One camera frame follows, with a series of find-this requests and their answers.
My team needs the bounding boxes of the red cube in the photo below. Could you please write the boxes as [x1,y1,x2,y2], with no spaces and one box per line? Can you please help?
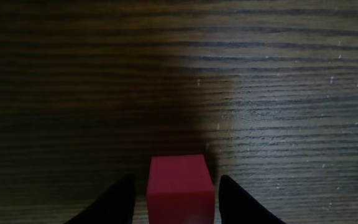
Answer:
[146,154,216,224]

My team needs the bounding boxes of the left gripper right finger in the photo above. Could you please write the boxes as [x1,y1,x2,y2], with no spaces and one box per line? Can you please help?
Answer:
[218,174,288,224]

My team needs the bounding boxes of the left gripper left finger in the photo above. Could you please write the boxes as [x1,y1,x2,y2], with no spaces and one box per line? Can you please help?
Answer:
[63,173,136,224]

